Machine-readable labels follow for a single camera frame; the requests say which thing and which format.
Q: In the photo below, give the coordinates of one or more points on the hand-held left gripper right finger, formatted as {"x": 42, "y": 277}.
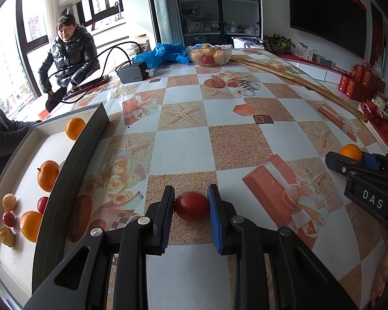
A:
{"x": 213, "y": 222}

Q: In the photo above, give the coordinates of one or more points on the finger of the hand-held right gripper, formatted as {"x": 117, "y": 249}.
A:
{"x": 344, "y": 166}
{"x": 371, "y": 162}

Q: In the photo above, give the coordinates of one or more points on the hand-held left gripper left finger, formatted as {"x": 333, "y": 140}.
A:
{"x": 166, "y": 222}

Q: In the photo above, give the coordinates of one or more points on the orange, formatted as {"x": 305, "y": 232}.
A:
{"x": 75, "y": 128}
{"x": 30, "y": 226}
{"x": 48, "y": 176}
{"x": 350, "y": 152}

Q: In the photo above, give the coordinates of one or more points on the red tomato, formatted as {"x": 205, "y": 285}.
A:
{"x": 207, "y": 60}
{"x": 8, "y": 219}
{"x": 192, "y": 206}
{"x": 42, "y": 205}

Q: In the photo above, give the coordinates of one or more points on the grey cardboard box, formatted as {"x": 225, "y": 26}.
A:
{"x": 74, "y": 180}

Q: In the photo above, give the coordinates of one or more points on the brown walnut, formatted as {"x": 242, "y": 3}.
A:
{"x": 9, "y": 202}
{"x": 6, "y": 236}

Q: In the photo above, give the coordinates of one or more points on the red gift box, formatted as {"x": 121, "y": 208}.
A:
{"x": 358, "y": 74}
{"x": 367, "y": 77}
{"x": 347, "y": 87}

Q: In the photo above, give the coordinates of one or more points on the patterned tablecloth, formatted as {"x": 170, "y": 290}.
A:
{"x": 213, "y": 142}

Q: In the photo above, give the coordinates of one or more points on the white low cabinet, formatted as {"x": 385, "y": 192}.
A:
{"x": 329, "y": 72}

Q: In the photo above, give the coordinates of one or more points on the long wooden board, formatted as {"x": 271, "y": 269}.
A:
{"x": 297, "y": 79}

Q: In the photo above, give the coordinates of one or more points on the small white box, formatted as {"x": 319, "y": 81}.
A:
{"x": 307, "y": 51}

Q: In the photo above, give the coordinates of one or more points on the potted green plant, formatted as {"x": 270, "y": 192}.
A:
{"x": 279, "y": 43}

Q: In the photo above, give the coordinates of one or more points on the grey power adapter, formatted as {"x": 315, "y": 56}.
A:
{"x": 132, "y": 73}

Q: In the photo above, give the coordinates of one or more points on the red cased phone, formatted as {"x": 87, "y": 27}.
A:
{"x": 87, "y": 87}

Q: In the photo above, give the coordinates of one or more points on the white printed sack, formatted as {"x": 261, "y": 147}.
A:
{"x": 245, "y": 42}

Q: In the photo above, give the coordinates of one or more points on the glass bowl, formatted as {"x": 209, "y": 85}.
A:
{"x": 194, "y": 62}

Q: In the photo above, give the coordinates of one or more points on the blue plastic bag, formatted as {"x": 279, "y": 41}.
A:
{"x": 165, "y": 53}

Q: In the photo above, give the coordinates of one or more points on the glass jar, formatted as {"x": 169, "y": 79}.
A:
{"x": 142, "y": 44}

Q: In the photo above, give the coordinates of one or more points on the glass display cabinet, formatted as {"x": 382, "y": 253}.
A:
{"x": 218, "y": 3}

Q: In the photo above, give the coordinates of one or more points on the teal curtain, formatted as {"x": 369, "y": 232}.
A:
{"x": 166, "y": 6}

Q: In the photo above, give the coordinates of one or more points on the red wall hanging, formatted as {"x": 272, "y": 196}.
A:
{"x": 377, "y": 35}

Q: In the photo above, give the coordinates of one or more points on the black wall television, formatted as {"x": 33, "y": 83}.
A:
{"x": 326, "y": 9}

